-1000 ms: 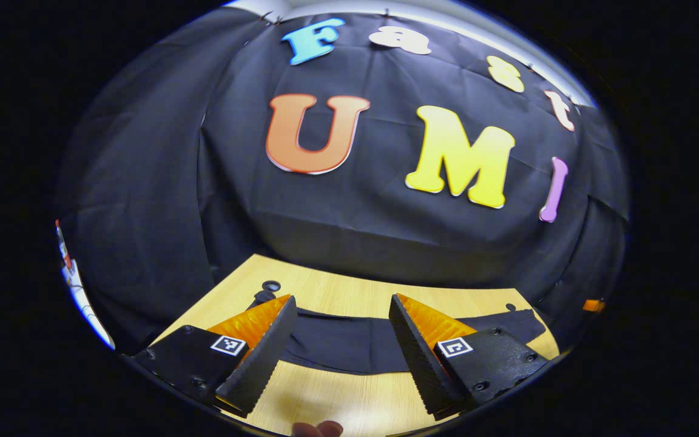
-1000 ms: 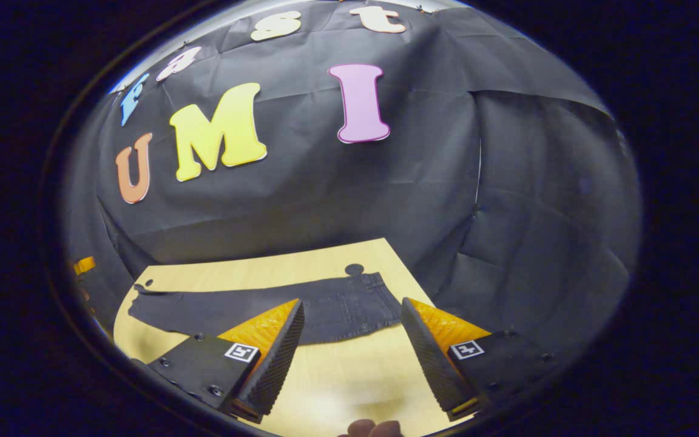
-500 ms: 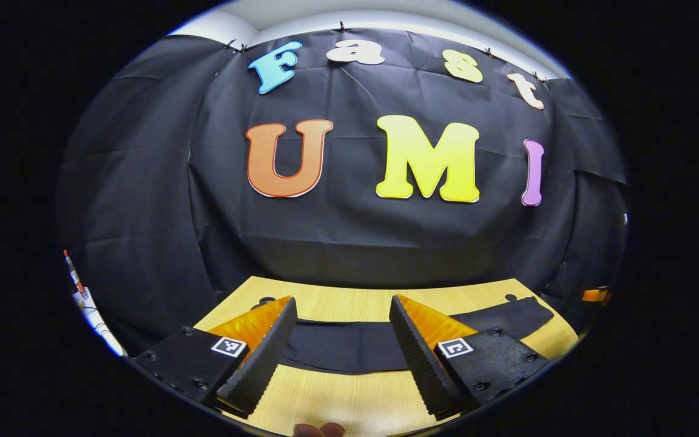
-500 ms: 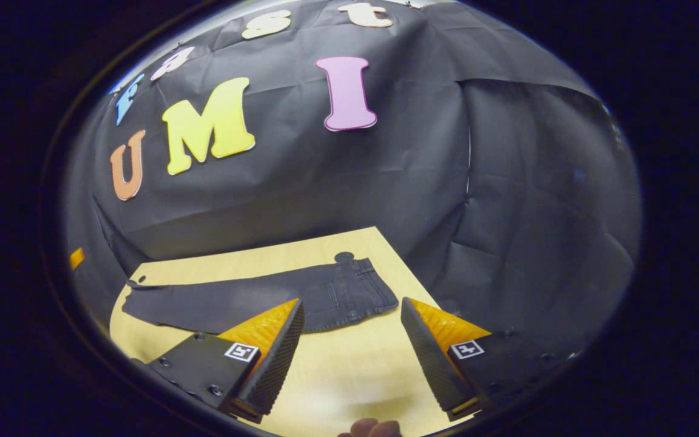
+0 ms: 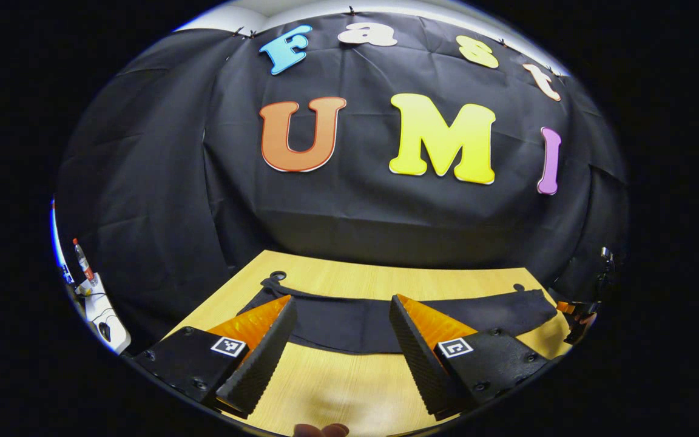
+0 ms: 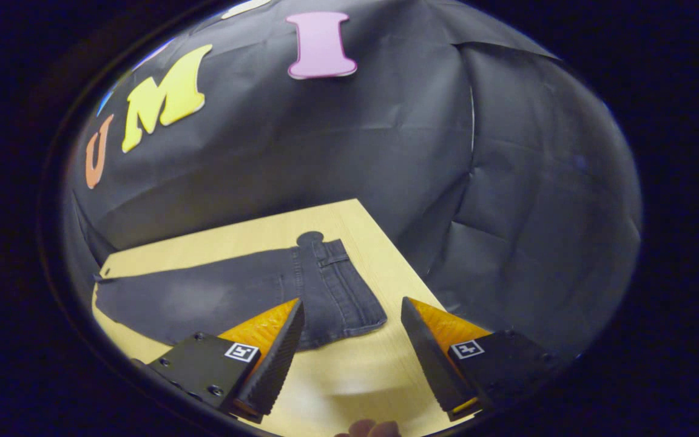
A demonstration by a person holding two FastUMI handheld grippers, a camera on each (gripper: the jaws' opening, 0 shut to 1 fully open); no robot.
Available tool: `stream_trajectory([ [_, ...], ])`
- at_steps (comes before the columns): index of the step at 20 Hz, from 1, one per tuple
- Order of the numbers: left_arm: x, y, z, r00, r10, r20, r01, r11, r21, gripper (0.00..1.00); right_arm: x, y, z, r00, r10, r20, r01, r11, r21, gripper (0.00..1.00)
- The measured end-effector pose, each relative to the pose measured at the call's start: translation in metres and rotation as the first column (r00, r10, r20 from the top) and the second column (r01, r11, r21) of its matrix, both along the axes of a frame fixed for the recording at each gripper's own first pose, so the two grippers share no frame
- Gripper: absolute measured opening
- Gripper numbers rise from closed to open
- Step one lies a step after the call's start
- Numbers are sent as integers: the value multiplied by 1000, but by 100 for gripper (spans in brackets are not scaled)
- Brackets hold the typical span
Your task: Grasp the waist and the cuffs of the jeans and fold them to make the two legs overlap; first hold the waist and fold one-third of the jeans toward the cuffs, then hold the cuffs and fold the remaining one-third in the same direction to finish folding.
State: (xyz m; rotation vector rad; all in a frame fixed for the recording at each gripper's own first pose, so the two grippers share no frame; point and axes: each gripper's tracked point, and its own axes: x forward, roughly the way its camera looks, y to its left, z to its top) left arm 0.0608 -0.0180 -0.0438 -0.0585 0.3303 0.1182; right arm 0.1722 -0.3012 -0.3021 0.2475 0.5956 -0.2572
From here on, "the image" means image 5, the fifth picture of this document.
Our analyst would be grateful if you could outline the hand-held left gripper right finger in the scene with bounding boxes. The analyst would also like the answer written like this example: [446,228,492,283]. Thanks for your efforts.
[390,294,550,421]

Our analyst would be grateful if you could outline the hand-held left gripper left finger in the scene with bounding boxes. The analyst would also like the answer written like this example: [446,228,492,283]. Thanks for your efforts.
[133,295,298,419]

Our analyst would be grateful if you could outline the black jeans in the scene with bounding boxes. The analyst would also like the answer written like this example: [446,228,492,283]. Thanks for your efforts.
[237,271,559,354]

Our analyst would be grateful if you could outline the black backdrop cloth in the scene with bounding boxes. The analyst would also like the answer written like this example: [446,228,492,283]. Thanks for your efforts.
[55,12,629,356]

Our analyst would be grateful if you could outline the white equipment box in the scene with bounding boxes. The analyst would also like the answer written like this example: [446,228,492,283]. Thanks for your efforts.
[76,273,132,355]

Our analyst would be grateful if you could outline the white bottle with red cap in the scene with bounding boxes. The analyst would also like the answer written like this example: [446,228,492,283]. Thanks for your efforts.
[72,238,96,283]

